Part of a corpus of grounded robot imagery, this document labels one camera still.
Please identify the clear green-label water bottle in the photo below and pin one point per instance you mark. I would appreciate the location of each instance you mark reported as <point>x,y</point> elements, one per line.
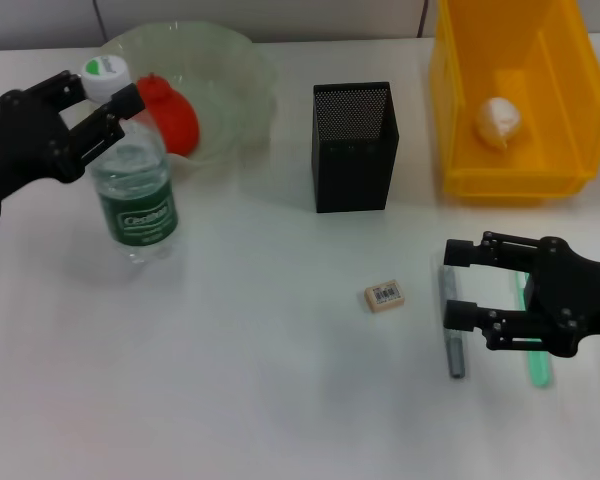
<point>135,210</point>

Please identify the beige eraser with barcode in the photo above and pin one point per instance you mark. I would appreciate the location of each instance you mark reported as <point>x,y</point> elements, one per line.
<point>385,297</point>

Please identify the translucent glass fruit plate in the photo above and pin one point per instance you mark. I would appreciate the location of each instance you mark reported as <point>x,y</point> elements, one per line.
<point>220,90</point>

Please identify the yellow plastic bin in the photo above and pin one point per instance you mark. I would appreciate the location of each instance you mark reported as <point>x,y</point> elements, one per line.
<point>570,100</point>

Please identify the black mesh pen holder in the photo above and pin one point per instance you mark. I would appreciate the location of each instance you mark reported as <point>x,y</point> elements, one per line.
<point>355,170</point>

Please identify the orange fruit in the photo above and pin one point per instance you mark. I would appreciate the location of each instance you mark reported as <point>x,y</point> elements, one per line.
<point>180,120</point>

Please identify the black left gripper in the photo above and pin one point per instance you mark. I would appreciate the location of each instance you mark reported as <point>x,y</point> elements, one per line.
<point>25,145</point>

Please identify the grey glitter pen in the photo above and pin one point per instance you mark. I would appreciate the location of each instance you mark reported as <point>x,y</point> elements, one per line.
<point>455,355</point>

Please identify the white paper ball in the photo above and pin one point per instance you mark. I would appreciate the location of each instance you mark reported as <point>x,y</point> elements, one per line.
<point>497,120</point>

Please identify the green pen with white cap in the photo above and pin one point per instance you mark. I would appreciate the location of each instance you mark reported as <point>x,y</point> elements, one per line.
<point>540,370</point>

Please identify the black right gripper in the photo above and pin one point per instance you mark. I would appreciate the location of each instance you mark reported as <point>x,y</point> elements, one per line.
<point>575,300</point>

